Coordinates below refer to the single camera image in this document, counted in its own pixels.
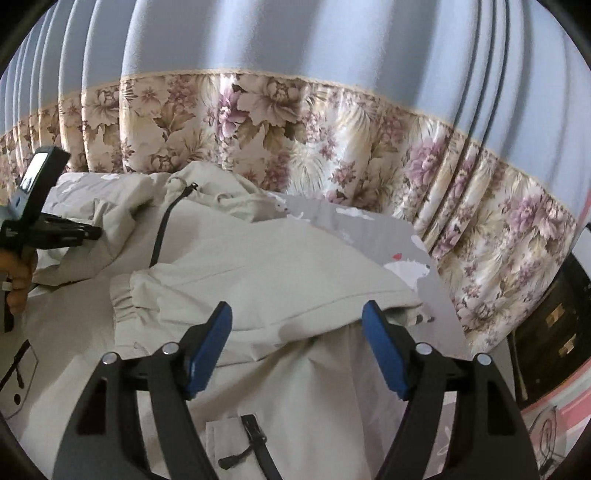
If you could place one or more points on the dark wooden cabinet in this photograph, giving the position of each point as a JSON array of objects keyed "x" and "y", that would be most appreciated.
[{"x": 554, "y": 323}]

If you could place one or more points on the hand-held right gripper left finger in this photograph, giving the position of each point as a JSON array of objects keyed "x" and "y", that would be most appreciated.
[{"x": 208, "y": 353}]

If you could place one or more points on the person's left hand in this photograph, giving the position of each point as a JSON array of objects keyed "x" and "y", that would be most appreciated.
[{"x": 17, "y": 282}]

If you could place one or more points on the blue floral curtain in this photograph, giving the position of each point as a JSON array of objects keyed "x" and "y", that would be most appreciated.
[{"x": 300, "y": 83}]

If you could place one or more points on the beige zip jacket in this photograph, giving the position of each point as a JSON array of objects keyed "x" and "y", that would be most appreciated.
[
  {"x": 258, "y": 277},
  {"x": 369, "y": 230}
]

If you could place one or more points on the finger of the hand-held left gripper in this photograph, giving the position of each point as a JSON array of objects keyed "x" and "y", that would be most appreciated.
[{"x": 69, "y": 229}]

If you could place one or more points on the pink white object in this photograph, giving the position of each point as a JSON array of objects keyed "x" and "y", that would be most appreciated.
[{"x": 570, "y": 406}]

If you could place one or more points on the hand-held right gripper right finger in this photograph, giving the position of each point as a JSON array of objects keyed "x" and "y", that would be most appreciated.
[{"x": 387, "y": 353}]

